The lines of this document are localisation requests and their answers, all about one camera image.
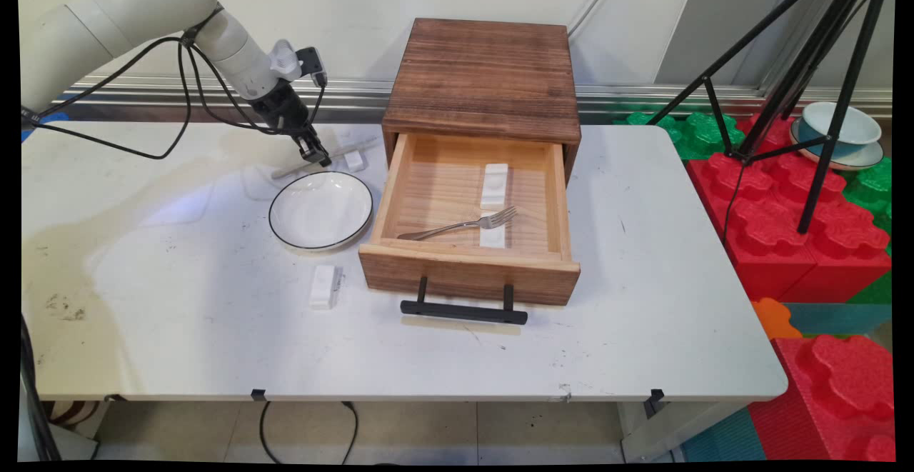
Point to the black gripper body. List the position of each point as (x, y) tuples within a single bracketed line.
[(282, 109)]

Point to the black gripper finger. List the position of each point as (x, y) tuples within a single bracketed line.
[(321, 151), (308, 147)]

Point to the silver table knife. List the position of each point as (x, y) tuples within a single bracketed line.
[(353, 149)]

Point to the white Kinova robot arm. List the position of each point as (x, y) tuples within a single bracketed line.
[(107, 15)]

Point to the white ceramic cutlery rest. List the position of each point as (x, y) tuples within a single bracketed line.
[(354, 161), (323, 286), (493, 238), (494, 183)]

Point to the white plate black rim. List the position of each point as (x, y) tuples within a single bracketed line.
[(321, 211)]

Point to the silver fork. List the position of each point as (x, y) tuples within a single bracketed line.
[(457, 227)]

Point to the dark wooden drawer cabinet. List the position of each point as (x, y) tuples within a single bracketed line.
[(485, 76)]

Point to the light wooden drawer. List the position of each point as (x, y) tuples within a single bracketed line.
[(464, 275)]

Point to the green foam block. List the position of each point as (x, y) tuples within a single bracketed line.
[(875, 186), (696, 133)]

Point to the white table leg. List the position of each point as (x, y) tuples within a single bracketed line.
[(664, 429)]

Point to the large red foam block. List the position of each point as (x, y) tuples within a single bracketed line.
[(778, 236)]

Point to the orange foam piece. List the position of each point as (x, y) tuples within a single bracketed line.
[(775, 318)]

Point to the pale blue ceramic bowl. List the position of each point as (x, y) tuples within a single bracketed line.
[(853, 129)]

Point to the light blue bowl on saucer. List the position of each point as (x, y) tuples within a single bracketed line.
[(857, 160)]

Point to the teal foam mat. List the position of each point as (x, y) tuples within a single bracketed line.
[(842, 318)]

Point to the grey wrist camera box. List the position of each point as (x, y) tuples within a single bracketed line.
[(289, 61)]

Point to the metal wall rail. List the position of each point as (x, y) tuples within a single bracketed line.
[(643, 97)]

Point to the black camera tripod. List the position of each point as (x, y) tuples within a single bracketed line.
[(821, 51)]

